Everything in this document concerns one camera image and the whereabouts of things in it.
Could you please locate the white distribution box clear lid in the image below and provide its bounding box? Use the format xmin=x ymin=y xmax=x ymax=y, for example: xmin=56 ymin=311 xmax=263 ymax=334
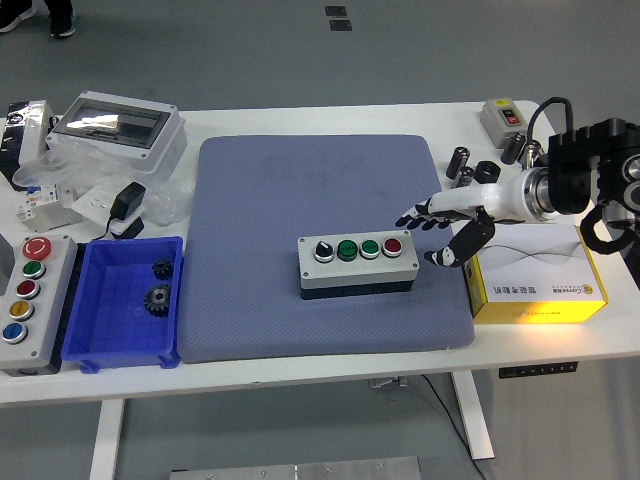
xmin=45 ymin=90 xmax=189 ymax=176

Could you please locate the white wall socket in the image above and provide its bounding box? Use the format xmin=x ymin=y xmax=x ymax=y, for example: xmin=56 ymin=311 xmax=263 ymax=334
xmin=71 ymin=185 xmax=146 ymax=236

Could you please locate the grey metal plate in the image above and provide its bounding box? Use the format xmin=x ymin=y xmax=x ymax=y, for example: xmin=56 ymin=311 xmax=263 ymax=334
xmin=169 ymin=455 xmax=423 ymax=480

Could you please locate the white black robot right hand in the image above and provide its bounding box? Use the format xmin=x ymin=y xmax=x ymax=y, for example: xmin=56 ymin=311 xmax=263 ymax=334
xmin=394 ymin=172 xmax=531 ymax=270

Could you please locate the white table leg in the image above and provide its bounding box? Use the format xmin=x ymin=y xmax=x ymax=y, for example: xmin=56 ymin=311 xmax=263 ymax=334
xmin=449 ymin=372 xmax=496 ymax=461
xmin=89 ymin=398 xmax=126 ymax=480

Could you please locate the grey switch box yellow label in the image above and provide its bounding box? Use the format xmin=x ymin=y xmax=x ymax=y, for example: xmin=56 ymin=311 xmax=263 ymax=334
xmin=480 ymin=98 xmax=531 ymax=150

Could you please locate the blue plastic bin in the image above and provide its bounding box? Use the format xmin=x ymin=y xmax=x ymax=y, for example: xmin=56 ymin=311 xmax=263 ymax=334
xmin=60 ymin=235 xmax=185 ymax=374

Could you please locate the blue-grey table mat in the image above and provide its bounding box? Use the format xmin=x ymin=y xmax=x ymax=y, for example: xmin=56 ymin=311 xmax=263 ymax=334
xmin=177 ymin=133 xmax=476 ymax=364

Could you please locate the clear plastic bag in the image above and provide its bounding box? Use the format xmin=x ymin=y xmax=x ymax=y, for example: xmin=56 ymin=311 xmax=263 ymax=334
xmin=12 ymin=137 xmax=194 ymax=226

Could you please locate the black table control panel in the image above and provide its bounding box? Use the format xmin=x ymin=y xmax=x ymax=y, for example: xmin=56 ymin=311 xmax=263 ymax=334
xmin=498 ymin=360 xmax=579 ymax=380

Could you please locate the person's shoe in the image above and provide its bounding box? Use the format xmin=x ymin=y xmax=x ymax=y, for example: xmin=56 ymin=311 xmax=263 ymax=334
xmin=48 ymin=0 xmax=77 ymax=39
xmin=0 ymin=0 xmax=37 ymax=34

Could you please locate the black hex nut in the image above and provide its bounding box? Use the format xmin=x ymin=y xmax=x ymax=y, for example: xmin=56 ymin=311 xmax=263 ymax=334
xmin=473 ymin=159 xmax=502 ymax=186

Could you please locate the large black gear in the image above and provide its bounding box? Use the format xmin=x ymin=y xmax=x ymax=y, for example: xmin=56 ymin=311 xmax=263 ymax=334
xmin=143 ymin=282 xmax=174 ymax=317

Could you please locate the black power adapter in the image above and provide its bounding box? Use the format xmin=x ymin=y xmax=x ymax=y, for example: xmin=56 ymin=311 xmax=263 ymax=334
xmin=93 ymin=181 xmax=148 ymax=241

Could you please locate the grey five-button control box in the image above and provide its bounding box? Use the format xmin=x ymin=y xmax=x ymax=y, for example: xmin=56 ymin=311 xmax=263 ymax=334
xmin=0 ymin=233 xmax=79 ymax=377

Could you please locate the yellow white carton box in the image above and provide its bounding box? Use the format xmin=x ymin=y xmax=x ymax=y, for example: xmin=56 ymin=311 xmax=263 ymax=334
xmin=464 ymin=223 xmax=610 ymax=325

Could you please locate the grey four-button control box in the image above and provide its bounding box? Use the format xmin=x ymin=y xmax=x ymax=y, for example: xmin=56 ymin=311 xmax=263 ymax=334
xmin=297 ymin=229 xmax=420 ymax=301

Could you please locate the black cable under table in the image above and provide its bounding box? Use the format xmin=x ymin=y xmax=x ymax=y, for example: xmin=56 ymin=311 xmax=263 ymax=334
xmin=419 ymin=374 xmax=489 ymax=480

